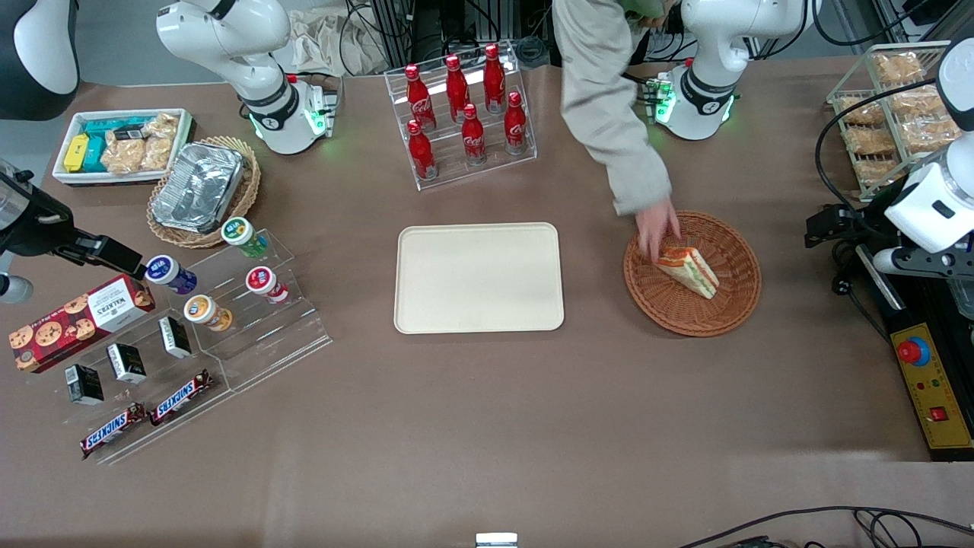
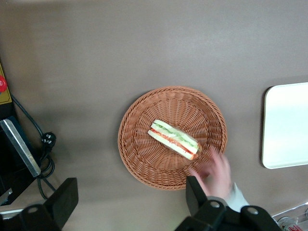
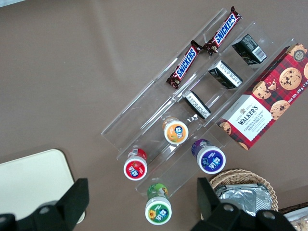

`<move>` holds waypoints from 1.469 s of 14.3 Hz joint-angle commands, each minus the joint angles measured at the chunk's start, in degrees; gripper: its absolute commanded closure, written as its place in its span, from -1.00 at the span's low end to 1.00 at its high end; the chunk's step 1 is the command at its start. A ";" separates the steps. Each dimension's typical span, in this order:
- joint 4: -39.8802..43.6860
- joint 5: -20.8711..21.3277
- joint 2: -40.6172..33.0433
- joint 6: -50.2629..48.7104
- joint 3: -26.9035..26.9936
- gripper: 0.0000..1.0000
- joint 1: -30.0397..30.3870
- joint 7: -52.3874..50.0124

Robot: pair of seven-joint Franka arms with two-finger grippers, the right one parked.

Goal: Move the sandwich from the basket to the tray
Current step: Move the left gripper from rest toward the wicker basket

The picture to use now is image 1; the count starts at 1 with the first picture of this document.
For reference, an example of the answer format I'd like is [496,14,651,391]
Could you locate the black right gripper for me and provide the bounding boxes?
[0,171,146,279]

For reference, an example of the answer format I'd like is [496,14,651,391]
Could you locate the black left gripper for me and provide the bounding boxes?
[805,181,914,248]

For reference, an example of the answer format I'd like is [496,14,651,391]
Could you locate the triangular sandwich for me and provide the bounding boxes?
[657,244,721,300]

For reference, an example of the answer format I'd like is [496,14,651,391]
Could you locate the forearm in beige sleeve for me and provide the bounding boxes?
[553,0,675,217]

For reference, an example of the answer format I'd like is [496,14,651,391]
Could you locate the brown round wicker basket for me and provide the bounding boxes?
[623,211,762,338]

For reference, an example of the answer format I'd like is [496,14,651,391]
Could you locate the aluminium foil tray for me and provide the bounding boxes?
[151,142,245,234]

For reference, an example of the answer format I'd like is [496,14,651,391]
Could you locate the light oval wicker basket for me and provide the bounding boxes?
[146,136,262,250]

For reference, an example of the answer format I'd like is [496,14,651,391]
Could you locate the cream plastic tray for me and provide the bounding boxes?
[393,222,565,335]

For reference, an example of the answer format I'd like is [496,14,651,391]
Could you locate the person's bare hand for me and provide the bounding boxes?
[635,198,683,265]

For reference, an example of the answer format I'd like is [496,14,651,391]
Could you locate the wrapped bread packet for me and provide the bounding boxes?
[890,84,945,117]
[855,158,907,188]
[837,97,888,127]
[844,126,898,156]
[898,117,962,152]
[871,51,926,84]

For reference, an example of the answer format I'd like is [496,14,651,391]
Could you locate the purple yogurt cup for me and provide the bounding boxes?
[144,254,199,297]

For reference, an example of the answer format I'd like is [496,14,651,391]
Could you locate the aluminium bar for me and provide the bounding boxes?
[858,244,907,314]

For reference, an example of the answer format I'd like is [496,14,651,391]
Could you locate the red Walkers shortbread box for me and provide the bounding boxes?
[8,273,157,374]

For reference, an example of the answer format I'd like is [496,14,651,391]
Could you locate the white plastic bin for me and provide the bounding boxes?
[52,108,196,187]

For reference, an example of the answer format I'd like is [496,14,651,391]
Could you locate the yellow snack box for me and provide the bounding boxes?
[63,134,91,174]

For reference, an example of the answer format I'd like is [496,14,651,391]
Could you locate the small black box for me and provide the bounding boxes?
[158,315,193,360]
[106,342,148,386]
[64,363,106,406]

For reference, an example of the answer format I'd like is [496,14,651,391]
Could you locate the orange yogurt cup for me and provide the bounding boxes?
[183,294,234,333]

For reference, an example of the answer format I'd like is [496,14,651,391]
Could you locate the black machine base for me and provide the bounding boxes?
[883,274,974,330]

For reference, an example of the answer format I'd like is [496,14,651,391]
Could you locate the green yogurt cup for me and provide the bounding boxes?
[220,216,270,260]

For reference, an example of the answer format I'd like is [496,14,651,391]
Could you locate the clear acrylic snack stand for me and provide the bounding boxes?
[53,301,234,467]

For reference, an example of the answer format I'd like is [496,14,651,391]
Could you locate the red yogurt cup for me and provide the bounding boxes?
[244,266,291,306]

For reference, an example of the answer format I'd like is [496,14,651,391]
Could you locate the Snickers chocolate bar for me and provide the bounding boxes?
[79,401,148,461]
[148,368,213,428]

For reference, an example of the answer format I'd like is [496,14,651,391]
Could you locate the yellow emergency stop control box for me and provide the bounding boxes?
[888,321,974,464]

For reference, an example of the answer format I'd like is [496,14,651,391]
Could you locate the clear acrylic cup stand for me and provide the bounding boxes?
[148,228,334,394]

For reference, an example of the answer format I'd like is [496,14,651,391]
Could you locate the white base connector block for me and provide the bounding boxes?
[638,71,680,124]
[303,75,345,139]

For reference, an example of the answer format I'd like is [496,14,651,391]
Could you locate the person's green clothing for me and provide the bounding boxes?
[618,0,678,30]

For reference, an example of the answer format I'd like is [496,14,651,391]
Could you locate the beige crumpled cloth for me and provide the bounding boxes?
[288,6,398,78]

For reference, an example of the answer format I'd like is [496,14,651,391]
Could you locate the clear acrylic bottle rack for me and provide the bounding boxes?
[384,41,539,192]

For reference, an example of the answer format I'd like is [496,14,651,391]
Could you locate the red cola bottle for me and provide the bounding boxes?
[404,64,438,131]
[460,104,489,166]
[483,43,507,114]
[406,119,438,182]
[444,55,472,123]
[503,91,530,156]

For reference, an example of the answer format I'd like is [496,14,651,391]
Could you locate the black power cable with plug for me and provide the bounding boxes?
[828,240,896,345]

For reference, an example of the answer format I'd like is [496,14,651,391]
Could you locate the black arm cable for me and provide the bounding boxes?
[813,76,945,229]

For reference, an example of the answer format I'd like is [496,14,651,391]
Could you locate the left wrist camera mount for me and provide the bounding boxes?
[872,246,974,280]

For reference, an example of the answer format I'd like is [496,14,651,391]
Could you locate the white wire rack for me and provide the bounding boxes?
[826,40,953,202]

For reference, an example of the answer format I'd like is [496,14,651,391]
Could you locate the black floor cables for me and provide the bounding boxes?
[676,505,974,548]

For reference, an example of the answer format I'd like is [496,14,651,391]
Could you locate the black equipment frame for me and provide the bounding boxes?
[371,0,553,71]

